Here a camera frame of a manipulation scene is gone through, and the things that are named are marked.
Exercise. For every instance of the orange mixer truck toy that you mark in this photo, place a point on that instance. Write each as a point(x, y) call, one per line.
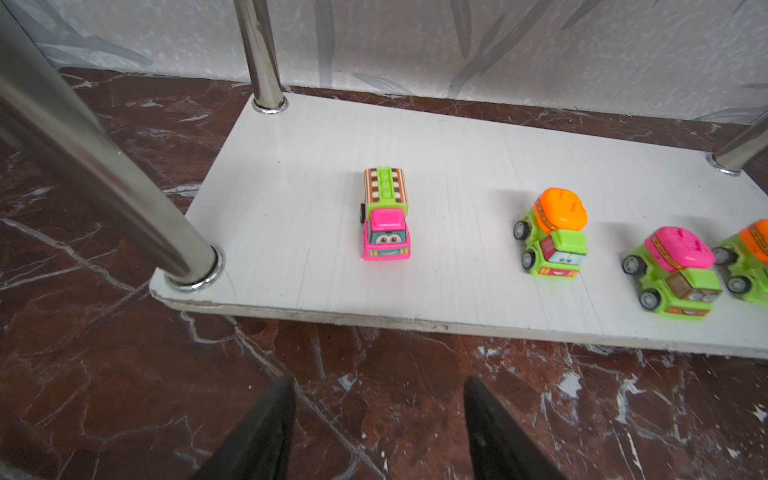
point(552, 230)

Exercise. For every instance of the white two-tier shelf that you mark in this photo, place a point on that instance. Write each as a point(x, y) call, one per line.
point(274, 230)

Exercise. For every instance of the pink green truck toy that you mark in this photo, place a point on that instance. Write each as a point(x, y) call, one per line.
point(385, 234)

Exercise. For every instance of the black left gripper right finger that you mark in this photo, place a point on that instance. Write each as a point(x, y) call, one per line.
point(499, 448)

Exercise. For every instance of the pink mixer truck toy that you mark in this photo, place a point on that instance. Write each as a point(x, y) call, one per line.
point(673, 272)

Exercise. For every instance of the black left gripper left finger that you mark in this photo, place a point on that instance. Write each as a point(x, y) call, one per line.
point(259, 446)

